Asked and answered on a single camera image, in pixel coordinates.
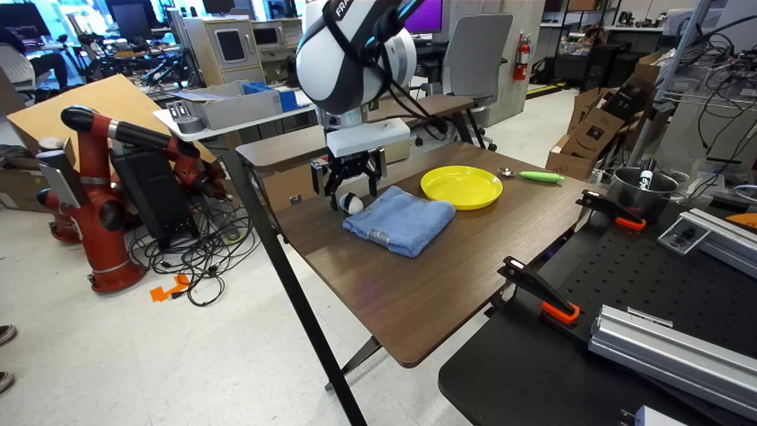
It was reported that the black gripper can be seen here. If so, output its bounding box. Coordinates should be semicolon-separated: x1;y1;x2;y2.
307;146;391;214

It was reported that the blue folded towel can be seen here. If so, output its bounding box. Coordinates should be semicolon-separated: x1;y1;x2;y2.
341;184;456;261

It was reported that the beige storage box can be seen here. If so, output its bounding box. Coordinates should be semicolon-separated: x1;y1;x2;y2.
384;140;412;166

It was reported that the small cardboard box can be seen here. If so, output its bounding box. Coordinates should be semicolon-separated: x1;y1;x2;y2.
256;162;321;211

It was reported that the brown wooden desk shelf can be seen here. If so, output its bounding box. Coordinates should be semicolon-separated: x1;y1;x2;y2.
235;94;475;171

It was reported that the yellow plastic plate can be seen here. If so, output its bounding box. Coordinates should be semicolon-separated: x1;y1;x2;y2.
418;163;507;214

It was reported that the grey plastic bin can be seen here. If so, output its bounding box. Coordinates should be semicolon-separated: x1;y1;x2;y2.
184;82;285;133

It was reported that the beige machine cabinet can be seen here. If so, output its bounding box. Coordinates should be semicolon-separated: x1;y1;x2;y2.
173;12;270;87

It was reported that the monitor with purple screen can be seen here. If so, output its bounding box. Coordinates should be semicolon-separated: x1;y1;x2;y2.
405;0;445;36

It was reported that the black computer tower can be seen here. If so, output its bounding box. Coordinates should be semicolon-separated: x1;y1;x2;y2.
110;144;196;246

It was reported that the orange floor marker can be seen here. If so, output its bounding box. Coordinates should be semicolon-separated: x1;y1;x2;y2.
150;273;194;306

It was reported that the red fire extinguisher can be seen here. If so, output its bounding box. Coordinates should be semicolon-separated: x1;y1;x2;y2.
512;30;533;86

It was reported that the open cardboard boxes stack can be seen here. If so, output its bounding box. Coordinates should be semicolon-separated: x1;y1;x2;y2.
545;86;634;182

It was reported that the large flat cardboard box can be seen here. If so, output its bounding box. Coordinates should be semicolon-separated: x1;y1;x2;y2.
4;74;220;169

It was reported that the metal pot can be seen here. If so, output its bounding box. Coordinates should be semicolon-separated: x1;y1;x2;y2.
604;163;684;221

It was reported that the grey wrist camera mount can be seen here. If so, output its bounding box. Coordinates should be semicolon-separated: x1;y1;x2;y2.
324;117;415;162

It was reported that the black desk leg frame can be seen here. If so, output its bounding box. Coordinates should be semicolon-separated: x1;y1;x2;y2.
211;144;389;426

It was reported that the black cable tangle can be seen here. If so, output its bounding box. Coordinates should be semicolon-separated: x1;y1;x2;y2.
127;197;262;309

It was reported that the green handled spoon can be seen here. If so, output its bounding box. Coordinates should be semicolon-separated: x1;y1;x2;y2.
498;166;568;188

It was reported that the black clamp orange handle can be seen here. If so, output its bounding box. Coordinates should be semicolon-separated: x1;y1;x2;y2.
494;255;584;330
574;188;649;234

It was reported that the wide aluminium extrusion rail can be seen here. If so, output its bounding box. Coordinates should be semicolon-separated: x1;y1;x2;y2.
587;302;757;421

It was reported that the aluminium rail with black plate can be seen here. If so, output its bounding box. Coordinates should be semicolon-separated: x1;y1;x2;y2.
657;207;757;279

